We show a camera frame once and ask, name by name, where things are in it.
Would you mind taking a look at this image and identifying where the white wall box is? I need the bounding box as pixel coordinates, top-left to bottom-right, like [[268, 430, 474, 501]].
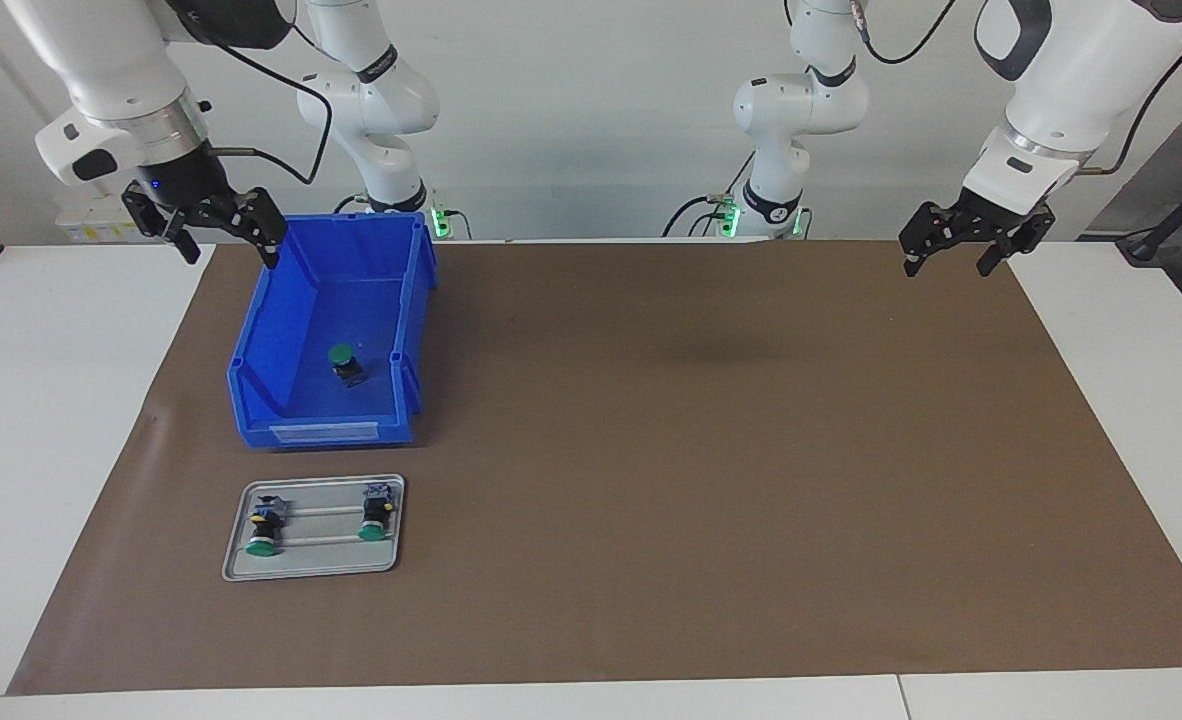
[[56, 190, 152, 244]]

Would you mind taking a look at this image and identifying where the black stand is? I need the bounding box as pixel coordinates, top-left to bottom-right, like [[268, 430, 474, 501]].
[[1116, 165, 1182, 266]]

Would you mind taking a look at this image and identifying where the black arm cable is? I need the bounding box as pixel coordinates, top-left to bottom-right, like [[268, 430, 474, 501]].
[[856, 0, 1182, 177], [201, 20, 338, 188]]

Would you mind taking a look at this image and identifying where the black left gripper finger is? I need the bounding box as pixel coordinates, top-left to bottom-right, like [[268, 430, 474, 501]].
[[976, 205, 1058, 278], [899, 200, 967, 278]]

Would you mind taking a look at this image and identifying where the brown table mat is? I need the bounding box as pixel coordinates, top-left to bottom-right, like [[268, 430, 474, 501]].
[[6, 238, 1182, 696]]

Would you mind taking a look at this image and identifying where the green push button switch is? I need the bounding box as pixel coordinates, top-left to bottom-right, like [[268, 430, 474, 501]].
[[357, 482, 397, 543], [328, 343, 369, 389], [245, 494, 290, 557]]

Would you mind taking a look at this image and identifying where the grey metal tray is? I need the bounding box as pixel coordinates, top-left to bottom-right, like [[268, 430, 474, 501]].
[[221, 474, 407, 583]]

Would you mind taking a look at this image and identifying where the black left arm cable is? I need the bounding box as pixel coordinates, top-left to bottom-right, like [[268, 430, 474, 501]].
[[856, 0, 1182, 177]]

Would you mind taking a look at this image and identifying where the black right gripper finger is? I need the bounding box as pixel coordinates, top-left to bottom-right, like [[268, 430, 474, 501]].
[[211, 185, 289, 269], [121, 183, 205, 265]]

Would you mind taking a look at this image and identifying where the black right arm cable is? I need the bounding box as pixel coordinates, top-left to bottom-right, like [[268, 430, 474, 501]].
[[201, 20, 338, 188]]

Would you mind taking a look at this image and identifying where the blue plastic storage bin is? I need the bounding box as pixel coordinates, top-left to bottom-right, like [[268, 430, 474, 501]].
[[227, 212, 439, 449]]

